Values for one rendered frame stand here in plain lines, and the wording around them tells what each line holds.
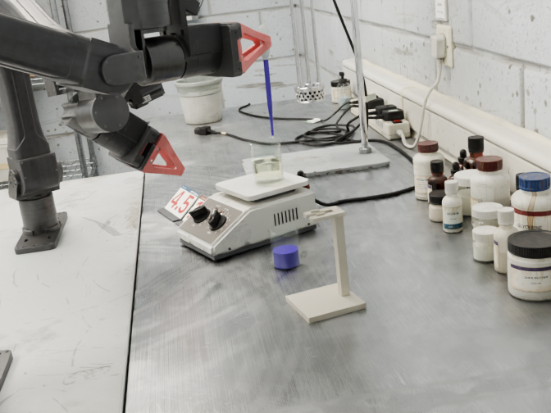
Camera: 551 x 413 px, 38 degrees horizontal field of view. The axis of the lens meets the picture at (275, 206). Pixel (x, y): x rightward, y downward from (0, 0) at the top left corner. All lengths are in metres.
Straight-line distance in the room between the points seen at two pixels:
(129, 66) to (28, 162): 0.53
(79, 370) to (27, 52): 0.37
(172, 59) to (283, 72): 2.78
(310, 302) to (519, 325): 0.26
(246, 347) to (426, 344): 0.21
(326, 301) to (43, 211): 0.64
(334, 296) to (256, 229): 0.25
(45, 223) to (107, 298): 0.36
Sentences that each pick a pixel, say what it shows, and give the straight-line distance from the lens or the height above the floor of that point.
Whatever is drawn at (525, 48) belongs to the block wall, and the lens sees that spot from 1.40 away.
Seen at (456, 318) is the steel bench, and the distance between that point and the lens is 0.99.
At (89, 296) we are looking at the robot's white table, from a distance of 1.19.
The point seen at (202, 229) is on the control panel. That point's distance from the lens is 1.27.
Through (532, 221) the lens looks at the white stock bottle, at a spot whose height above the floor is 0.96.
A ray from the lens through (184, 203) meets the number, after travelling 1.49.
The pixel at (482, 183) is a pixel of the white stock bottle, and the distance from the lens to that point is 1.25.
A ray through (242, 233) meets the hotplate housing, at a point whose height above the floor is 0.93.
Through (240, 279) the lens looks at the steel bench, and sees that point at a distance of 1.16.
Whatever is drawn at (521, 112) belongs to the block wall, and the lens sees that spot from 1.44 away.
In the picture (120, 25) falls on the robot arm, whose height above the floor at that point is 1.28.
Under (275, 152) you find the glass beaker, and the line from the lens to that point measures 1.27.
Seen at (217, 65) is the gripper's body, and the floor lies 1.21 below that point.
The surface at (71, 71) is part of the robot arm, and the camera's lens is 0.92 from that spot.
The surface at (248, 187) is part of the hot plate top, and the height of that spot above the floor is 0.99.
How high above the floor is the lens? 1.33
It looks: 17 degrees down
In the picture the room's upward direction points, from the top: 7 degrees counter-clockwise
